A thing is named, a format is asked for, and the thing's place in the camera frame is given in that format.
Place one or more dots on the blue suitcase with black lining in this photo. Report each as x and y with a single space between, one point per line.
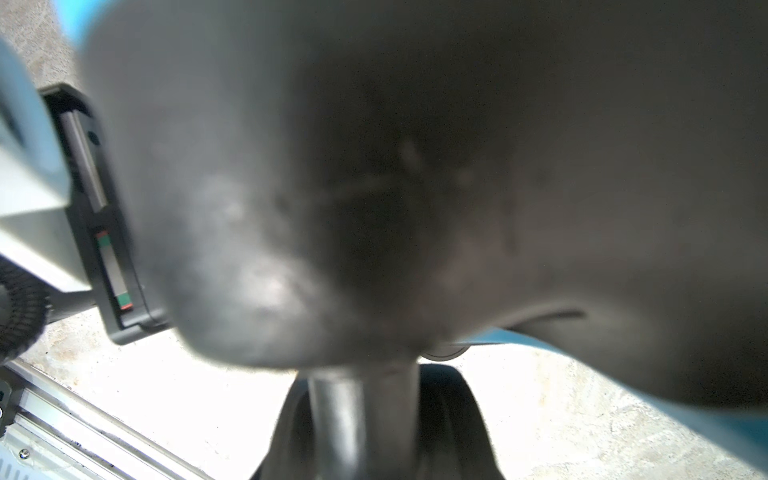
336 187

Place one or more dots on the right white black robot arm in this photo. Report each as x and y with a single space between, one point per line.
65 245

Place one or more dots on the aluminium mounting rail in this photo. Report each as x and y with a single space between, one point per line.
48 432

